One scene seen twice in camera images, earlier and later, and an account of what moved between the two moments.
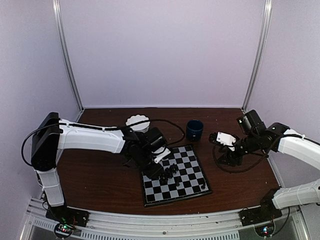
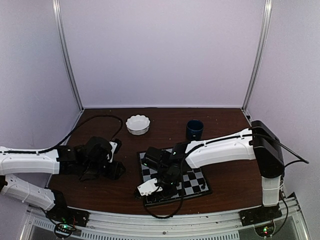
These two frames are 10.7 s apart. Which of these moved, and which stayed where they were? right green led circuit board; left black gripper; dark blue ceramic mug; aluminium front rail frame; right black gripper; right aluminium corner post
Moved: left black gripper; right black gripper
Stayed: aluminium front rail frame; right green led circuit board; dark blue ceramic mug; right aluminium corner post
